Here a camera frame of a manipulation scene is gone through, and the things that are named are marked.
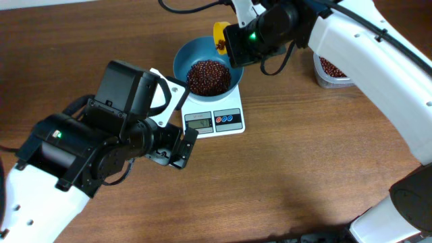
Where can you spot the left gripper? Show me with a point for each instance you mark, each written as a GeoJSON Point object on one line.
{"type": "Point", "coordinates": [182, 166]}

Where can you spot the yellow measuring scoop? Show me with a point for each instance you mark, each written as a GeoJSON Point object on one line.
{"type": "Point", "coordinates": [219, 38]}

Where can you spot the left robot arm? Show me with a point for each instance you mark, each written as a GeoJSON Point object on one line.
{"type": "Point", "coordinates": [68, 156]}

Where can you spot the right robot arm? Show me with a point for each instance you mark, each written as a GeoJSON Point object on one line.
{"type": "Point", "coordinates": [390, 71]}

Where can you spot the white digital kitchen scale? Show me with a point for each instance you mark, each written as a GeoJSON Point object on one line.
{"type": "Point", "coordinates": [216, 118]}

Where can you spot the red beans in bowl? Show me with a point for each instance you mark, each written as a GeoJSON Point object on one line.
{"type": "Point", "coordinates": [208, 78]}

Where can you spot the teal plastic bowl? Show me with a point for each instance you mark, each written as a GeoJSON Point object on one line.
{"type": "Point", "coordinates": [202, 49]}

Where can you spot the clear plastic container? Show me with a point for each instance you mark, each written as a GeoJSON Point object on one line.
{"type": "Point", "coordinates": [326, 81]}

